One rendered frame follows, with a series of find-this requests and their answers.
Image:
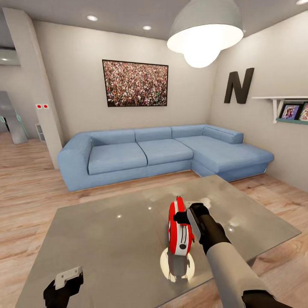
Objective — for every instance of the shelf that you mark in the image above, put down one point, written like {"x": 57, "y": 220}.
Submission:
{"x": 288, "y": 100}

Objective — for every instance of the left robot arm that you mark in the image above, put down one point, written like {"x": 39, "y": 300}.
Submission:
{"x": 57, "y": 296}

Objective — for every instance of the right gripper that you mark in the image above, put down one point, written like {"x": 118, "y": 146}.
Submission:
{"x": 181, "y": 218}

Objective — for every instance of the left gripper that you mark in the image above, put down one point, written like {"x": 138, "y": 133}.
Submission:
{"x": 71, "y": 288}

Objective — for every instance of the decorative sign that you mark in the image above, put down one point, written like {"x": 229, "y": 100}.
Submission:
{"x": 234, "y": 82}

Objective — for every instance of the standing mirror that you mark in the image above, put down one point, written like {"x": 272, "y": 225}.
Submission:
{"x": 9, "y": 116}

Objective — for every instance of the radio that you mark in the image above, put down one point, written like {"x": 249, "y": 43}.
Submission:
{"x": 180, "y": 235}

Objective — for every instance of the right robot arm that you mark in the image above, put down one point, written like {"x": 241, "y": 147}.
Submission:
{"x": 238, "y": 285}

